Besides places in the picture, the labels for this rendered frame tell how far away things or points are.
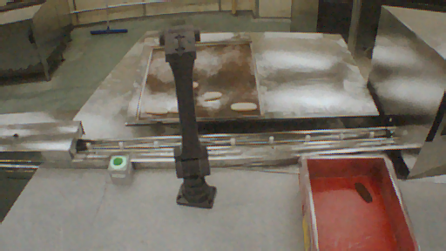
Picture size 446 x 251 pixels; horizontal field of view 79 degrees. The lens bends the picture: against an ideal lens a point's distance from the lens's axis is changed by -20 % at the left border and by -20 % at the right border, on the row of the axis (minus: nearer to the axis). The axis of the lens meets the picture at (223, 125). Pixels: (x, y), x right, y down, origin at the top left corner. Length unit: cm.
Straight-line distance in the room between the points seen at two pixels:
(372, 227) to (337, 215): 13
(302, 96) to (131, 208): 81
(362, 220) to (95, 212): 88
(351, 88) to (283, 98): 33
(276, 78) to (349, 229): 74
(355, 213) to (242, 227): 37
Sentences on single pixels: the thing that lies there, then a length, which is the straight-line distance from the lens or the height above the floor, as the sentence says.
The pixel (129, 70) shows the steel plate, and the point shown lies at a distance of 185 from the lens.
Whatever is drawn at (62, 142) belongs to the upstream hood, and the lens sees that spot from 130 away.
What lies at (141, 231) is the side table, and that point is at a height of 82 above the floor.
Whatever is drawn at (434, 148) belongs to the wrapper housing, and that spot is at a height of 98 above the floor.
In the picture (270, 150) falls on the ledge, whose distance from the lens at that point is 119.
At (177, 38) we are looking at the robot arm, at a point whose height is 134.
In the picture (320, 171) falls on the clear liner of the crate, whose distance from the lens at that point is 114.
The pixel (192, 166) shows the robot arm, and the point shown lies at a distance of 98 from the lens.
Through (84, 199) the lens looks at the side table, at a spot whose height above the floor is 82.
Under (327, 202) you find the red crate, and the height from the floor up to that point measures 82.
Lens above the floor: 168
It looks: 39 degrees down
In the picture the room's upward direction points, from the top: 2 degrees counter-clockwise
